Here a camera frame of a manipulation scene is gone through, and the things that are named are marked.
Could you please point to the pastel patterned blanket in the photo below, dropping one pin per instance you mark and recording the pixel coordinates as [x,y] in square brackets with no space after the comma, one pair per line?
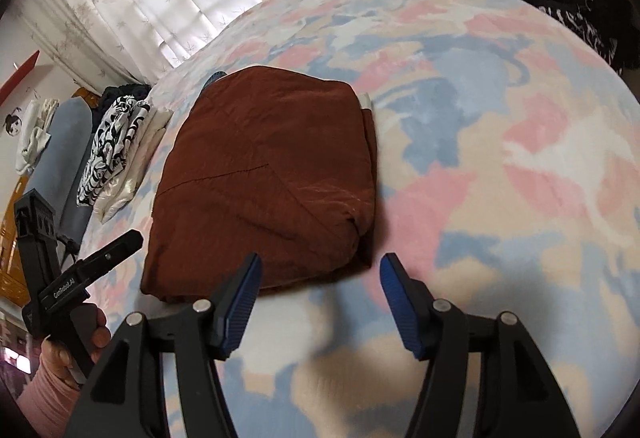
[475,143]

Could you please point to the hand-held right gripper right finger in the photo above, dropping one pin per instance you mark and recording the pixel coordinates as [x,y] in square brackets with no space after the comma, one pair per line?
[400,303]

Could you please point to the folded blue quilt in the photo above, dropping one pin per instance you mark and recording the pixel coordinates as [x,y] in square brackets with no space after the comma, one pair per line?
[72,158]

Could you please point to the red wall decoration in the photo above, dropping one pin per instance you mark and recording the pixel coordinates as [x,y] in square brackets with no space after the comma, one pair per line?
[20,74]

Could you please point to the black and white printed cloth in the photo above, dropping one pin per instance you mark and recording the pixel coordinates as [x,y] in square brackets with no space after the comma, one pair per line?
[565,8]

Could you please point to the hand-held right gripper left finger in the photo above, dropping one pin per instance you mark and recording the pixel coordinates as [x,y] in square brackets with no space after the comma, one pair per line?
[240,303]

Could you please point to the person's left forearm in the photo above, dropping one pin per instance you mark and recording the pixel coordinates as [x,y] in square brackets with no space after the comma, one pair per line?
[47,398]

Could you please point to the black and white patterned garment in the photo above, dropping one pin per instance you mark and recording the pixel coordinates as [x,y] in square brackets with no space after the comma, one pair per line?
[117,143]

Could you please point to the wall sticker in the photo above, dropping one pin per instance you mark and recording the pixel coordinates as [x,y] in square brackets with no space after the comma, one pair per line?
[12,124]

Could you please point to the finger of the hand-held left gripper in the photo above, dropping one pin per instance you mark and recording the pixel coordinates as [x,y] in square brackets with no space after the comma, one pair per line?
[112,255]

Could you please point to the black white patterned cloth pile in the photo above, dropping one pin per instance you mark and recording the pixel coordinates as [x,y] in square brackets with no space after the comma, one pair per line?
[137,153]

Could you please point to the brown garment with cream trim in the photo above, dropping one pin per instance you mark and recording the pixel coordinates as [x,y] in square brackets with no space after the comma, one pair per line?
[265,168]

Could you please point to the white clothes pile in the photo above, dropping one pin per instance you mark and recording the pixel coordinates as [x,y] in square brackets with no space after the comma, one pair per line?
[35,133]

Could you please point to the blue cloth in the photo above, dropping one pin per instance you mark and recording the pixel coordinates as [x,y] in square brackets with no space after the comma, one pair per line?
[214,79]

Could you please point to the person's left hand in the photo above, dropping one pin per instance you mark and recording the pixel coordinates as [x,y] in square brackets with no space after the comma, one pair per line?
[97,330]

